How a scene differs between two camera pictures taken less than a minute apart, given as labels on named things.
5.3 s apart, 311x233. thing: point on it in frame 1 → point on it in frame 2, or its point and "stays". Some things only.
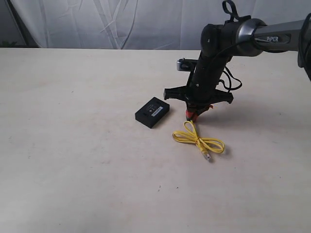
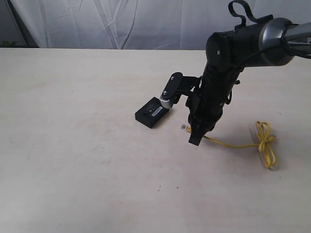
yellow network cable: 213,145 → 265,143
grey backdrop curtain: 128,24 stays
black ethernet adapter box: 152,112 stays
